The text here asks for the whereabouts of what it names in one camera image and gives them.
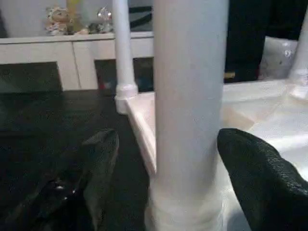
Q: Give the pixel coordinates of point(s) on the round grey appliance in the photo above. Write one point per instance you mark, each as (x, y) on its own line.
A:
(142, 19)

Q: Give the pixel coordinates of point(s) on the grey cushion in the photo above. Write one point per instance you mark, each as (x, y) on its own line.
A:
(276, 57)

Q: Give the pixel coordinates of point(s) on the small doll figurine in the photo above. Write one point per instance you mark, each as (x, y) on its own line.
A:
(57, 21)

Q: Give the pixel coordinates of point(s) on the white plastic table leg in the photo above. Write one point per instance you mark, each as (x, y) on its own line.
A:
(300, 60)
(187, 96)
(122, 48)

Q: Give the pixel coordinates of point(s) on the white cabinet with glass doors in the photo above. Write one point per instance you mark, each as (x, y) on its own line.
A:
(84, 60)

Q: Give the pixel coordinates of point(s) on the white plastic table top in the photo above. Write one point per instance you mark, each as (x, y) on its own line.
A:
(264, 108)

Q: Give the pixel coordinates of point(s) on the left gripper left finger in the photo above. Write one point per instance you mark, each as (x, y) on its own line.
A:
(79, 187)

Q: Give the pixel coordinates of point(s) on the clear glass ornament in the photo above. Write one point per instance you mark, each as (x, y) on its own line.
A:
(102, 20)

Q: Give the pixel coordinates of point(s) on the tall black cabinet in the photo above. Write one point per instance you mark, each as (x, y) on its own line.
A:
(243, 36)

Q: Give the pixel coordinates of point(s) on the yellow bottle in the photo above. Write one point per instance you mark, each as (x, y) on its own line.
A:
(72, 14)

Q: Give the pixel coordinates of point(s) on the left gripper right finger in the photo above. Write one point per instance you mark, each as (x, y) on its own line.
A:
(269, 187)

